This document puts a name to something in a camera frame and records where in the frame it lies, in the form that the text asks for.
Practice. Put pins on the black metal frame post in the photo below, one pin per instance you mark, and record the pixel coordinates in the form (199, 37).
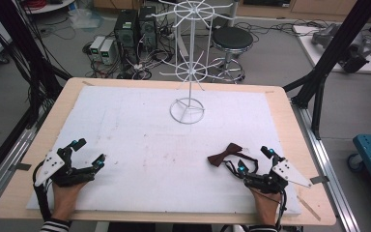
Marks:
(335, 51)
(29, 58)

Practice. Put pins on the grey machine part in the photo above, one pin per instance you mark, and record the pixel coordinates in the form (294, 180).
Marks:
(327, 34)

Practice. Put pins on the person's left hand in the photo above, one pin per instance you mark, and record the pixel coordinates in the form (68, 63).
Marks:
(65, 198)

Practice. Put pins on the white foam mat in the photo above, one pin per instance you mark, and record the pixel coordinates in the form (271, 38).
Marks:
(161, 154)

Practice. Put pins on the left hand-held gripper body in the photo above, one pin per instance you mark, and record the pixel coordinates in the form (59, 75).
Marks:
(50, 166)

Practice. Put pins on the grey tape strip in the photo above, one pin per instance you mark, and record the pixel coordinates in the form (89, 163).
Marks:
(21, 167)
(319, 179)

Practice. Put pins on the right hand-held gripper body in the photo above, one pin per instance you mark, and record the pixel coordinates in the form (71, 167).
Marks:
(281, 175)

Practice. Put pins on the white floor platform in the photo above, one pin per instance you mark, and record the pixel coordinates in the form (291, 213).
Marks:
(315, 48)

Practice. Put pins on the thin wooden stick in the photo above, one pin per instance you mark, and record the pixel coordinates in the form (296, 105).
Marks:
(308, 208)

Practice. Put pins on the black round stool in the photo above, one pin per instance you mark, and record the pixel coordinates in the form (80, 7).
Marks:
(232, 40)

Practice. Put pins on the aluminium rail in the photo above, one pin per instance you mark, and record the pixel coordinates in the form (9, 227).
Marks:
(328, 167)
(6, 161)

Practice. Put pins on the brown bow tie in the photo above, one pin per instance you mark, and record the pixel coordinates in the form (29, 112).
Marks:
(224, 155)

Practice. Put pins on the person's right hand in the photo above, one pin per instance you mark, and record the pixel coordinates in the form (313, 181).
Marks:
(266, 206)

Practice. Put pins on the black computer tower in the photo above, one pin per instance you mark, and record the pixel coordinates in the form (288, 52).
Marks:
(126, 30)
(148, 27)

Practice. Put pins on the grey power supply unit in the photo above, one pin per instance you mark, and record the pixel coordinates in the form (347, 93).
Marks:
(107, 51)
(96, 47)

